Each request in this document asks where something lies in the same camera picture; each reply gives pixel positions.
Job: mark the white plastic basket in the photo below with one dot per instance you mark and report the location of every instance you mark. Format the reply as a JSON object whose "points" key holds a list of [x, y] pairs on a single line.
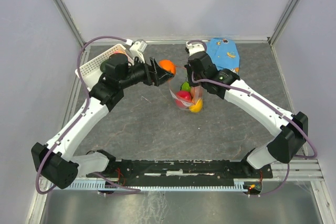
{"points": [[90, 71]]}

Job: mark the brown egg toy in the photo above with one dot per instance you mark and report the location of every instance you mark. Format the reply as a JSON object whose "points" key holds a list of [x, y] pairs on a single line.
{"points": [[196, 93]]}

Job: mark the dark green avocado toy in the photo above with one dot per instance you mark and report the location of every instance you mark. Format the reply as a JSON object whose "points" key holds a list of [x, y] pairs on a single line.
{"points": [[103, 67]]}

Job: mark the orange toy fruit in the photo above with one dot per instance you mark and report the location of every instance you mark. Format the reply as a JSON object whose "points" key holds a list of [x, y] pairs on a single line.
{"points": [[168, 66]]}

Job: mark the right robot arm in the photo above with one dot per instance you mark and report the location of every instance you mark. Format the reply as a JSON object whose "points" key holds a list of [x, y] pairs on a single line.
{"points": [[289, 130]]}

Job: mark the yellow lemon toy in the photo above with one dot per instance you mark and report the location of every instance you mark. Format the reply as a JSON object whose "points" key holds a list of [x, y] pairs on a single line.
{"points": [[195, 108]]}

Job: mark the light blue cable duct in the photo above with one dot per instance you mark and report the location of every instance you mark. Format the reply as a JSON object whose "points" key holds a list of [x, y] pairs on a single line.
{"points": [[102, 185]]}

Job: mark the red apple toy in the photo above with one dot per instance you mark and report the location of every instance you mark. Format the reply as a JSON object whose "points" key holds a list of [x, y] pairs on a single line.
{"points": [[183, 96]]}

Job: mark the peach toy fruit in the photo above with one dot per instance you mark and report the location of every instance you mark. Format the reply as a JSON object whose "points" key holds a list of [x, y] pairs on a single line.
{"points": [[119, 52]]}

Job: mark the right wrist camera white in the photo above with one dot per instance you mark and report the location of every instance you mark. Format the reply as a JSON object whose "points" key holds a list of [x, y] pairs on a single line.
{"points": [[195, 46]]}

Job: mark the blue patterned cloth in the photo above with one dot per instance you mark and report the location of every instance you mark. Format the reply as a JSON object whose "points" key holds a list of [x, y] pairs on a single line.
{"points": [[224, 54]]}

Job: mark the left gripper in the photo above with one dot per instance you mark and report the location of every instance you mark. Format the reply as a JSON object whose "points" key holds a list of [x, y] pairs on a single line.
{"points": [[164, 75]]}

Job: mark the green watermelon toy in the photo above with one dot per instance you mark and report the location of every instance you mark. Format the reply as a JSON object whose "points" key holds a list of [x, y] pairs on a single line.
{"points": [[185, 87]]}

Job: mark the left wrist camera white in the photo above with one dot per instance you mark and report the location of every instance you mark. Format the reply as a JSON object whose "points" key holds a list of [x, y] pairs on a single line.
{"points": [[137, 49]]}

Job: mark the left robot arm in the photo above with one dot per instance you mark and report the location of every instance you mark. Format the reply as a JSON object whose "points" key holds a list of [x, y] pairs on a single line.
{"points": [[55, 160]]}

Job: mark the clear zip top bag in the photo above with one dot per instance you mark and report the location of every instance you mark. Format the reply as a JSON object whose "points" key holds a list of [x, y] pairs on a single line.
{"points": [[175, 85]]}

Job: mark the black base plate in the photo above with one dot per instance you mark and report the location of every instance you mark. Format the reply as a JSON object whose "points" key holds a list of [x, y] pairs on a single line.
{"points": [[145, 173]]}

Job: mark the aluminium frame rail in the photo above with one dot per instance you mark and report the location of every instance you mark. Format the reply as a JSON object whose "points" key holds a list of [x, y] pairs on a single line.
{"points": [[312, 172]]}

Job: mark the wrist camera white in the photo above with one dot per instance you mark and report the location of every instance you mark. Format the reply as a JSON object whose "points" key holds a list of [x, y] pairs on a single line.
{"points": [[195, 46], [137, 49]]}

